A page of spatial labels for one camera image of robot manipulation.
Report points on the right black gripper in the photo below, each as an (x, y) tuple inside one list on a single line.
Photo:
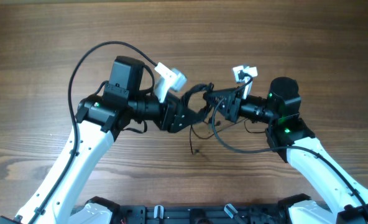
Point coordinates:
[(234, 108)]

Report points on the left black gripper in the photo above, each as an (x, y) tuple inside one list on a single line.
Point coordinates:
[(170, 123)]

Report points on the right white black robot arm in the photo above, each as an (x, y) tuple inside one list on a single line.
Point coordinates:
[(289, 136)]

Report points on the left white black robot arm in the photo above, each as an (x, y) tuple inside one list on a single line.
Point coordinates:
[(99, 120)]

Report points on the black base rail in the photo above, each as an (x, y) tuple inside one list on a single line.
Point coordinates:
[(253, 214)]

